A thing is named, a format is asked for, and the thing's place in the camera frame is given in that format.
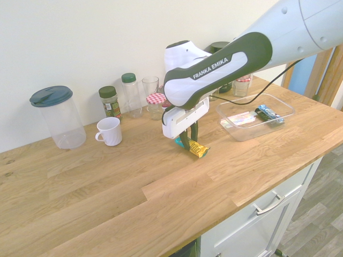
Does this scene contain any clear plastic container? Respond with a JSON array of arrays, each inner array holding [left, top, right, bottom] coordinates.
[[215, 93, 296, 142]]

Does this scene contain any clear pitcher with blue lid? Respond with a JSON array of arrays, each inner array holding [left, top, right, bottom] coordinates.
[[28, 85, 87, 150]]

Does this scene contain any spice jar with dark lid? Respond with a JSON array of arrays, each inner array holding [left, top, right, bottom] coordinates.
[[98, 85, 123, 124]]

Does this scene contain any white ceramic mug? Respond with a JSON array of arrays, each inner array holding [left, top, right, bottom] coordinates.
[[95, 117, 123, 147]]

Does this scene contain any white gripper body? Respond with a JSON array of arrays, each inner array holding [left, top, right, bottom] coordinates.
[[162, 97, 210, 140]]

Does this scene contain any wooden door frame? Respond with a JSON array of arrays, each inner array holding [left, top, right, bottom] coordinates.
[[281, 44, 343, 113]]

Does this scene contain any dark green lidded cup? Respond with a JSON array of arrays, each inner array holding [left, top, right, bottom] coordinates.
[[218, 80, 233, 94]]

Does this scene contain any blue protein bar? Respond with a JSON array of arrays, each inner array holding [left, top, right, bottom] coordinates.
[[253, 104, 286, 129]]

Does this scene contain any white kitchen cabinet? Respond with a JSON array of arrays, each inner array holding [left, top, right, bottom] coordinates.
[[199, 155, 325, 257]]

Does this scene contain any black shaker bottle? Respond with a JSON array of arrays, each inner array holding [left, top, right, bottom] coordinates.
[[205, 41, 231, 54]]

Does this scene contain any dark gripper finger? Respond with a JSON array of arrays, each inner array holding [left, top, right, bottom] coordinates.
[[180, 131, 191, 150], [191, 122, 200, 142]]

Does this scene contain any tall clear drinking glass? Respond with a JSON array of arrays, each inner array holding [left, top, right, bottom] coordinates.
[[141, 76, 160, 108]]

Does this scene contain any silver cabinet bar handle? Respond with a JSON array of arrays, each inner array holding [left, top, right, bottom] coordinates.
[[253, 194, 285, 216]]

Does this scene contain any dark dishwasher front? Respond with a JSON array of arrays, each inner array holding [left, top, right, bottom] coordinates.
[[171, 237, 202, 257]]

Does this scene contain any clear bottle with green lid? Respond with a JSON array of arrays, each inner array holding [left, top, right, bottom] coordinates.
[[121, 73, 143, 119]]

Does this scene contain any yellow protein bar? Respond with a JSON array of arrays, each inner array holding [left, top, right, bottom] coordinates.
[[174, 136, 211, 159]]

